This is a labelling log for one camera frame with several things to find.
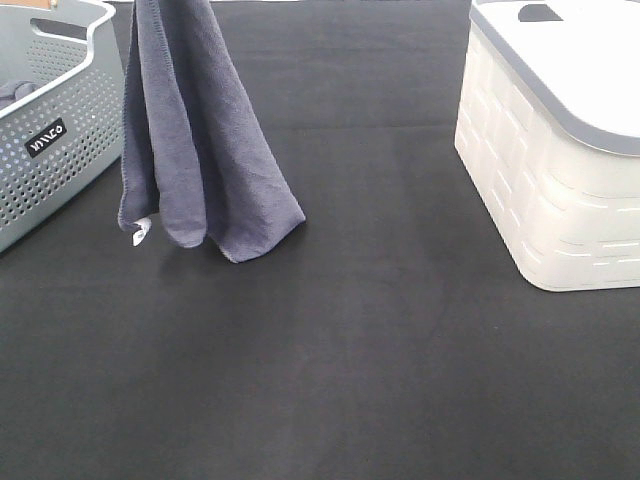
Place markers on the blue-grey microfibre towel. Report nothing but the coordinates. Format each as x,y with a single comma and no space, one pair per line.
194,152

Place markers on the blue-grey towel in basket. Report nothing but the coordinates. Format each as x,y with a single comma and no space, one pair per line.
17,91

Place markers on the black table cloth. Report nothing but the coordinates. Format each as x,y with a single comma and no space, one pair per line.
389,337

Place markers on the white lidded storage box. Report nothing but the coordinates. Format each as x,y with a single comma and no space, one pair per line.
548,130

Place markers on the grey perforated plastic basket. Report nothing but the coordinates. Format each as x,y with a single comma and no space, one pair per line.
59,138

